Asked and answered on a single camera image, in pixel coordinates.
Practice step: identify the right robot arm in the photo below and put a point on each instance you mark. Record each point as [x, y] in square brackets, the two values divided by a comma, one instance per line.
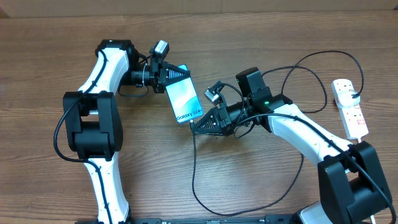
[351, 181]

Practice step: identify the white power strip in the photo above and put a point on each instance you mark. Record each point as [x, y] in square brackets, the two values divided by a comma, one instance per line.
[352, 117]

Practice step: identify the white USB charger plug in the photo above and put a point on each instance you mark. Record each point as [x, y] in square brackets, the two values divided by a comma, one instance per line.
[346, 99]

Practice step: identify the blue Galaxy smartphone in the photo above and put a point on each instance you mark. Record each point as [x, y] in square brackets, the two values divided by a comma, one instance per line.
[184, 100]

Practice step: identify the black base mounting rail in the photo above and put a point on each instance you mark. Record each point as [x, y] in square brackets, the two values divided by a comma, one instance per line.
[211, 221]

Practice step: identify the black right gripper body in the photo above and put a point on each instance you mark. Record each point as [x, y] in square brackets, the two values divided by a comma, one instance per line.
[227, 124]

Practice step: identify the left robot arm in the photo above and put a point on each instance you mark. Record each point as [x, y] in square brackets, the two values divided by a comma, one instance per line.
[93, 124]

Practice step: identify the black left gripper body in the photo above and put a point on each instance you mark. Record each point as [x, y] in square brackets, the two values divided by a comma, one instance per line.
[155, 74]

